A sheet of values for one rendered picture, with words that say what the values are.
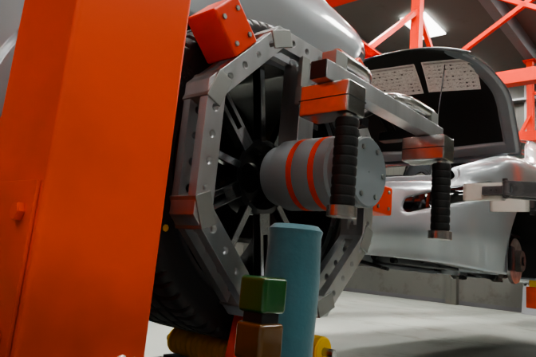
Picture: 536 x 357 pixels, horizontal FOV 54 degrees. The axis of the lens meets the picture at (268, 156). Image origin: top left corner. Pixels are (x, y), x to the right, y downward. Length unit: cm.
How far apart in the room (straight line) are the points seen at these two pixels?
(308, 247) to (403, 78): 380
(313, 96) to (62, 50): 37
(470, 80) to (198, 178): 373
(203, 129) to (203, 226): 15
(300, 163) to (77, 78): 46
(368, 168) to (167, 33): 44
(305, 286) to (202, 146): 27
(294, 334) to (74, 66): 49
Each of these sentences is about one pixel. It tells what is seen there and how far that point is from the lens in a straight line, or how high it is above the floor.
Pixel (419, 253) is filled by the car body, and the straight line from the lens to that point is 359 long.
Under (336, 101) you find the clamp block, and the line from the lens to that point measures 78.
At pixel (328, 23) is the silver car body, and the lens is 199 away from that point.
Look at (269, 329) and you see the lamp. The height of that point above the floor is 60.
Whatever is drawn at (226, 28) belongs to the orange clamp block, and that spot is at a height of 106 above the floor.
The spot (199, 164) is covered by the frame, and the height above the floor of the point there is 82.
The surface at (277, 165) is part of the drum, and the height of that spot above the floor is 86.
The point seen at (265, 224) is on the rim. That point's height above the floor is 75.
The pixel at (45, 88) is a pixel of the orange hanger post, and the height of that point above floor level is 85.
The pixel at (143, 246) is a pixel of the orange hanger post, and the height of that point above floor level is 68.
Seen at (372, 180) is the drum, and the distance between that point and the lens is 96.
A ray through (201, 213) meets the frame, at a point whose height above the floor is 74.
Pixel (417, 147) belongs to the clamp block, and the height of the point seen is 93.
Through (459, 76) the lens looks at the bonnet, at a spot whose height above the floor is 224.
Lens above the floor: 68
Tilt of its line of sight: 11 degrees up
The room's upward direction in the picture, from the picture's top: 5 degrees clockwise
